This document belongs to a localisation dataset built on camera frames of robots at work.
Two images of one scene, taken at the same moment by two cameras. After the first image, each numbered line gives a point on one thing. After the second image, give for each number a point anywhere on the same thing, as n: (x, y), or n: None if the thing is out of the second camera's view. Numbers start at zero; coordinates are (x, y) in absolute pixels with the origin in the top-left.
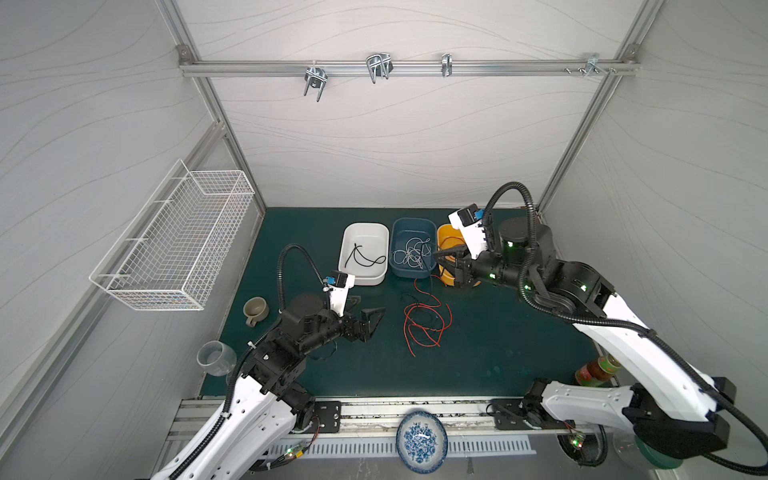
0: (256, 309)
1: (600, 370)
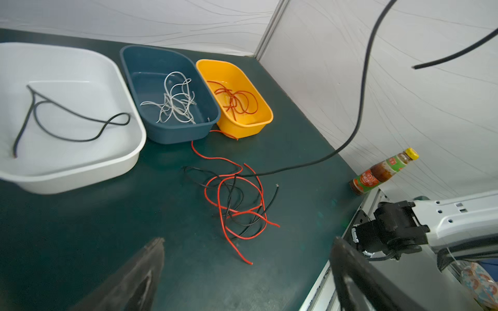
0: None
1: (382, 172)
